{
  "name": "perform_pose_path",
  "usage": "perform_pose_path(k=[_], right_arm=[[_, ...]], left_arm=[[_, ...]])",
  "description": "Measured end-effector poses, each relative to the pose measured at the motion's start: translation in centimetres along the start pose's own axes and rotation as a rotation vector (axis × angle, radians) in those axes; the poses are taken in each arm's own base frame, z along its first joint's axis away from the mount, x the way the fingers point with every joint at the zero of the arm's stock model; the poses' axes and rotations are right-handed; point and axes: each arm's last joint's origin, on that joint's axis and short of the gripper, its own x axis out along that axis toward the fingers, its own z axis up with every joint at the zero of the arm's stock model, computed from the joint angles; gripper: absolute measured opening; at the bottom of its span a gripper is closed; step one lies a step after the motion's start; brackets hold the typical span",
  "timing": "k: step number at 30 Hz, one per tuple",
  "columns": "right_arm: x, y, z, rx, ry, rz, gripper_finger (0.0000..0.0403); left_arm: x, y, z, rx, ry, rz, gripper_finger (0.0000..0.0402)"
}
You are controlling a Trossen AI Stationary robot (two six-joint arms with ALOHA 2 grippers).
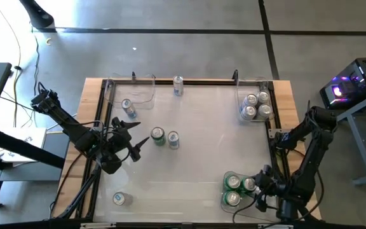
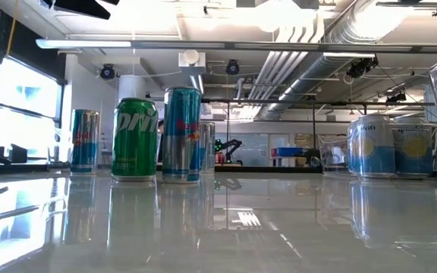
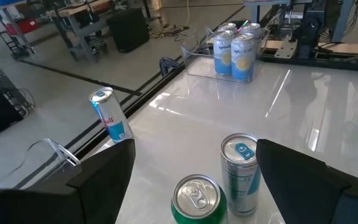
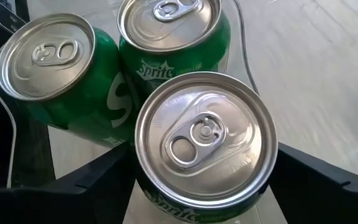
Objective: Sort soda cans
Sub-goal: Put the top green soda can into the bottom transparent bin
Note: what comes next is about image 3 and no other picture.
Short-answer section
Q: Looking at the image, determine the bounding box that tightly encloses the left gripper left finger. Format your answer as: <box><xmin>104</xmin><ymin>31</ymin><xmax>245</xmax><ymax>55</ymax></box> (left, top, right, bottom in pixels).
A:
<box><xmin>0</xmin><ymin>138</ymin><xmax>136</xmax><ymax>224</ymax></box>

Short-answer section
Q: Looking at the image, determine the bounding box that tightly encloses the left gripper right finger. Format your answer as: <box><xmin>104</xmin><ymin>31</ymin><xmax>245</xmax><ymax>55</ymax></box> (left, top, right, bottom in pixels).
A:
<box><xmin>255</xmin><ymin>138</ymin><xmax>358</xmax><ymax>224</ymax></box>

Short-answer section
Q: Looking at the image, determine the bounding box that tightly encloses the Red Bull can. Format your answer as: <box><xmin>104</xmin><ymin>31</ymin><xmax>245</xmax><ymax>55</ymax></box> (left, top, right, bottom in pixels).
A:
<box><xmin>220</xmin><ymin>133</ymin><xmax>262</xmax><ymax>217</ymax></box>
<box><xmin>88</xmin><ymin>86</ymin><xmax>134</xmax><ymax>143</ymax></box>

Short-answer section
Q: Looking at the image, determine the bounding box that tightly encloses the green Sprite can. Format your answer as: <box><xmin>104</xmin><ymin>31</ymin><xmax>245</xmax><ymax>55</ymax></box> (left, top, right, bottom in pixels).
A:
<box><xmin>171</xmin><ymin>174</ymin><xmax>229</xmax><ymax>224</ymax></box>

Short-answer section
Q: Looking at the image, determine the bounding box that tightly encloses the white blue Spindrift can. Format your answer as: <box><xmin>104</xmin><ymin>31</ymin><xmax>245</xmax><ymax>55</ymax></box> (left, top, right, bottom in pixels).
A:
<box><xmin>213</xmin><ymin>30</ymin><xmax>234</xmax><ymax>77</ymax></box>
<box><xmin>241</xmin><ymin>23</ymin><xmax>262</xmax><ymax>47</ymax></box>
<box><xmin>218</xmin><ymin>22</ymin><xmax>239</xmax><ymax>35</ymax></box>
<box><xmin>231</xmin><ymin>33</ymin><xmax>256</xmax><ymax>82</ymax></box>

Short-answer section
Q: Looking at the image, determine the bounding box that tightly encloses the clear plastic bin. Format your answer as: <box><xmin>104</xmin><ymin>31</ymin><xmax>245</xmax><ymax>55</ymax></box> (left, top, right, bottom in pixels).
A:
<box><xmin>180</xmin><ymin>23</ymin><xmax>272</xmax><ymax>83</ymax></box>
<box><xmin>0</xmin><ymin>138</ymin><xmax>82</xmax><ymax>189</ymax></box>

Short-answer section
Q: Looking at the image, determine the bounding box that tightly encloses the silver mounting plate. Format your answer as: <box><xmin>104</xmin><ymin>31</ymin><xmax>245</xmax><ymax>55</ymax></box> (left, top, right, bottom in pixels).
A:
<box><xmin>273</xmin><ymin>34</ymin><xmax>298</xmax><ymax>60</ymax></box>

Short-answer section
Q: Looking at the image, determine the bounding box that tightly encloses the black clamp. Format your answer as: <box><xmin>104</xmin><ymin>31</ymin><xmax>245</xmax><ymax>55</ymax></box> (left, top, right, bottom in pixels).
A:
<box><xmin>159</xmin><ymin>57</ymin><xmax>181</xmax><ymax>77</ymax></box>

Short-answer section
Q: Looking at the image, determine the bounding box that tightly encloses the grey metal workbench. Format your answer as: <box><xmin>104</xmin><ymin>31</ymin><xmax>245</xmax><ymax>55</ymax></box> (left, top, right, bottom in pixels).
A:
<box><xmin>47</xmin><ymin>0</ymin><xmax>117</xmax><ymax>63</ymax></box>

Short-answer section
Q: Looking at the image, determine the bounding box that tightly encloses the grey metal stand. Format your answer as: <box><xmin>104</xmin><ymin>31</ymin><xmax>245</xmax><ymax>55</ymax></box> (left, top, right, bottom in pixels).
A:
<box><xmin>243</xmin><ymin>0</ymin><xmax>356</xmax><ymax>44</ymax></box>

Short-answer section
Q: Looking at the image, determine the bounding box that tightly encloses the black cabinet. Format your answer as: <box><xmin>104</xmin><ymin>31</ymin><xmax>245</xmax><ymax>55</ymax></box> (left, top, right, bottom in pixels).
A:
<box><xmin>106</xmin><ymin>7</ymin><xmax>151</xmax><ymax>54</ymax></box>

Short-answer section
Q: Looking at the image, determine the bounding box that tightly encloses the red toolbox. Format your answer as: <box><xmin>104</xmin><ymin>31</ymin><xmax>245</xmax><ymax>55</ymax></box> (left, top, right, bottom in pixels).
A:
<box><xmin>3</xmin><ymin>17</ymin><xmax>48</xmax><ymax>37</ymax></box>

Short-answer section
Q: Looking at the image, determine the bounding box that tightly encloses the yellow cable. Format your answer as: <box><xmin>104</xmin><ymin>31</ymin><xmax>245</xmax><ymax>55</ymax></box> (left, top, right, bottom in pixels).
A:
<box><xmin>183</xmin><ymin>0</ymin><xmax>191</xmax><ymax>29</ymax></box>

